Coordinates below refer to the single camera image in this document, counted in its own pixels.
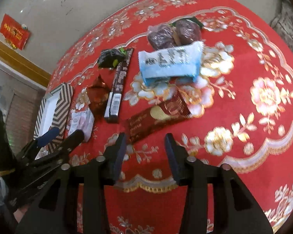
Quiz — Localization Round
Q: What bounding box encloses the pink strawberry snack bag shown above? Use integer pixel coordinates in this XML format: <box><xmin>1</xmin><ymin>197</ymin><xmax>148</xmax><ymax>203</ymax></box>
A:
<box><xmin>68</xmin><ymin>108</ymin><xmax>95</xmax><ymax>142</ymax></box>

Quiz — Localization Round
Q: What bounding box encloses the dark red square snack packet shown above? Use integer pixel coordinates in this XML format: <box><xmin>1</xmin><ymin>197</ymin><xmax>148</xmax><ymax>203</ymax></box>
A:
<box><xmin>86</xmin><ymin>75</ymin><xmax>111</xmax><ymax>116</ymax></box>

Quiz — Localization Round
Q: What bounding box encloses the red gold long snack packet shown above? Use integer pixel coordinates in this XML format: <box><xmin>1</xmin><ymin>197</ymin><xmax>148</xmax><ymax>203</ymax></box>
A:
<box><xmin>125</xmin><ymin>90</ymin><xmax>191</xmax><ymax>144</ymax></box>

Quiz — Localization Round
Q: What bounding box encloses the blue white snack packet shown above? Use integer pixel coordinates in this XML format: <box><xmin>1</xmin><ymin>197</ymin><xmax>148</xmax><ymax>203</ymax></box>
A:
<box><xmin>138</xmin><ymin>41</ymin><xmax>204</xmax><ymax>87</ymax></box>

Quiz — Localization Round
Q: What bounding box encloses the striped white cardboard box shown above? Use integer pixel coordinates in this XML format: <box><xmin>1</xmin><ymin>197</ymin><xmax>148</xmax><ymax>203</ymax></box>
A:
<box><xmin>33</xmin><ymin>83</ymin><xmax>74</xmax><ymax>153</ymax></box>

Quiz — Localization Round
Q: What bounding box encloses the dark brown chocolate bar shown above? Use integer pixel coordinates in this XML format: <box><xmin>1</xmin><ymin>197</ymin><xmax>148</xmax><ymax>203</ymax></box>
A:
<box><xmin>104</xmin><ymin>48</ymin><xmax>134</xmax><ymax>123</ymax></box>

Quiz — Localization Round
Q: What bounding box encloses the black green candy packet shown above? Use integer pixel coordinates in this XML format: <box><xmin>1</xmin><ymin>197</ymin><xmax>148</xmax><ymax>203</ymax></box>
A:
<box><xmin>97</xmin><ymin>48</ymin><xmax>126</xmax><ymax>69</ymax></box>

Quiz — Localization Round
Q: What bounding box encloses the red floral tablecloth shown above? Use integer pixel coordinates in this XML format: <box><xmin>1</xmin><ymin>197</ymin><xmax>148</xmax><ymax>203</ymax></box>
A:
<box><xmin>48</xmin><ymin>0</ymin><xmax>293</xmax><ymax>233</ymax></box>

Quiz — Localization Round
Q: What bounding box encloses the bag of red dates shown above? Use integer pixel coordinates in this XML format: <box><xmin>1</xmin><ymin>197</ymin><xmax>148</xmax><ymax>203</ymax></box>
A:
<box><xmin>146</xmin><ymin>17</ymin><xmax>203</xmax><ymax>50</ymax></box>

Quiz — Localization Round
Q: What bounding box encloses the red paper wall poster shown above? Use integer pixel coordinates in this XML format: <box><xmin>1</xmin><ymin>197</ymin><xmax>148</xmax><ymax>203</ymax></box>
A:
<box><xmin>0</xmin><ymin>14</ymin><xmax>30</xmax><ymax>50</ymax></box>

